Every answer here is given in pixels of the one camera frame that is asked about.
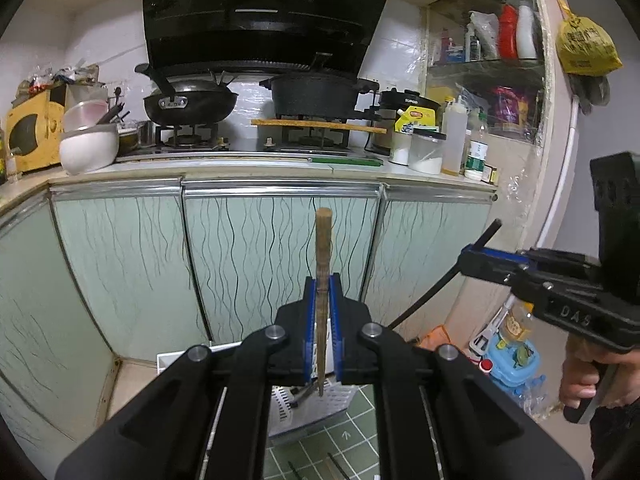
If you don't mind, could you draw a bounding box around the red bottle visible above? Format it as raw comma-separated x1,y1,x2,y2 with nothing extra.
498,4,519,60

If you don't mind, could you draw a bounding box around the green checked tablecloth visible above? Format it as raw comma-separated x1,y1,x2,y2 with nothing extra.
262,385,381,480

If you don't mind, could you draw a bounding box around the clear container with white powder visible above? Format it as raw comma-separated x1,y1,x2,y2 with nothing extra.
407,127,447,175

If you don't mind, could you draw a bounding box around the wooden knife block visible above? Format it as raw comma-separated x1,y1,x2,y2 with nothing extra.
4,84,68,173

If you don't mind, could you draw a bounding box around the blue cartoon plastic container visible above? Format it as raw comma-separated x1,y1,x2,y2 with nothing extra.
480,332,546,403

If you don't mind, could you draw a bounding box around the yellow seasoning pouch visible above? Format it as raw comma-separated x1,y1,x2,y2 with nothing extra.
394,106,438,134

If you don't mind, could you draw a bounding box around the white bowl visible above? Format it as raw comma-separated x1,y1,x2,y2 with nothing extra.
59,124,120,176

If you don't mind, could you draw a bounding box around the yellow plastic bag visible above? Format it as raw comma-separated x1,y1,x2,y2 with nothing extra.
555,7,624,77

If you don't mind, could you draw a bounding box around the green glass cabinet door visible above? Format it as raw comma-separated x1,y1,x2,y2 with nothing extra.
0,195,121,441
367,187,498,341
181,182,385,348
49,180,213,361

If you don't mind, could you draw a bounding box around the steel bowl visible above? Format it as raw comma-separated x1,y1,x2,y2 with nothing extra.
116,120,156,156

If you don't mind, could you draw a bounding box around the green plastic strip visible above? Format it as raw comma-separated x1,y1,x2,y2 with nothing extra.
309,156,385,167

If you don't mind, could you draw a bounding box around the slender black chopstick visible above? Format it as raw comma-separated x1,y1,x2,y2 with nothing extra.
387,217,503,331

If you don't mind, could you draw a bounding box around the gas stove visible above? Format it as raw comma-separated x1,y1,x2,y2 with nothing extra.
117,122,386,161

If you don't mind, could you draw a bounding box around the person's right hand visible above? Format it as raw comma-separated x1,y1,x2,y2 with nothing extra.
559,336,609,410

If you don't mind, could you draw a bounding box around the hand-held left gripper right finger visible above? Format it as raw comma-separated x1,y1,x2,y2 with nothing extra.
329,274,586,480

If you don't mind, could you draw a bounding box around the long wooden cutting board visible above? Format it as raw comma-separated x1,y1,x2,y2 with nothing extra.
251,118,388,135

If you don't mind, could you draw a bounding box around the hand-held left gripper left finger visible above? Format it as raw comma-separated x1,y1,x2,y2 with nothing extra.
55,272,321,480

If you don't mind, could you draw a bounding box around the person's right forearm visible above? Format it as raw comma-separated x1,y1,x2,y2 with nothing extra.
590,350,640,480

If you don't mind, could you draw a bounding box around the orange plastic bag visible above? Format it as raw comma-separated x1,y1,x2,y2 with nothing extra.
415,325,463,358

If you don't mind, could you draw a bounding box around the black electric cooker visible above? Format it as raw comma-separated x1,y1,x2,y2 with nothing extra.
367,89,442,157

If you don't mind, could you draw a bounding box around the yellow lid plastic jar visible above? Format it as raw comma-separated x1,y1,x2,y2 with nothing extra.
500,300,535,348

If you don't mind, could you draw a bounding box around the white utensil holder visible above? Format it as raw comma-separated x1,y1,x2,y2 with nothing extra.
156,342,361,446

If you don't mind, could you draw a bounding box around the green label bottle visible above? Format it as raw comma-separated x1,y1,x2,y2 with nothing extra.
464,110,490,182

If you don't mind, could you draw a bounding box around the black range hood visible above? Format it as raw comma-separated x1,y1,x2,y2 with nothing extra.
141,0,403,73

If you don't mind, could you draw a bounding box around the small white container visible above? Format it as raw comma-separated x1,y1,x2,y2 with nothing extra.
389,130,413,166

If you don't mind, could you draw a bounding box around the white squeeze bottle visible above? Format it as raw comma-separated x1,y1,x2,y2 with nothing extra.
440,96,469,177

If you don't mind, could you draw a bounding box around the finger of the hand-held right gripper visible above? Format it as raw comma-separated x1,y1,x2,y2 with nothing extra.
475,246,601,277
459,244,556,301

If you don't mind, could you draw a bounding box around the purple snack bag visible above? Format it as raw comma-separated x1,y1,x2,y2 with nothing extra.
492,87,531,128

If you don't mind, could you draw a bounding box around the black wok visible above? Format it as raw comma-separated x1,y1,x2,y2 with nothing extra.
135,62,240,126

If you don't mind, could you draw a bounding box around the glass wall shelf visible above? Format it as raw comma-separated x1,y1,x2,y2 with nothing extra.
425,0,547,148

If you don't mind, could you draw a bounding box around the black cast iron pot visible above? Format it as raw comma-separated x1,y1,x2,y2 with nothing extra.
260,52,381,118

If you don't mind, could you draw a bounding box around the pile of small packets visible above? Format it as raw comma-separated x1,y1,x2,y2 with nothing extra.
15,62,101,96

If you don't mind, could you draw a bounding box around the white plastic tool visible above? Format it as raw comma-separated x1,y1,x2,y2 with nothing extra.
467,307,513,363

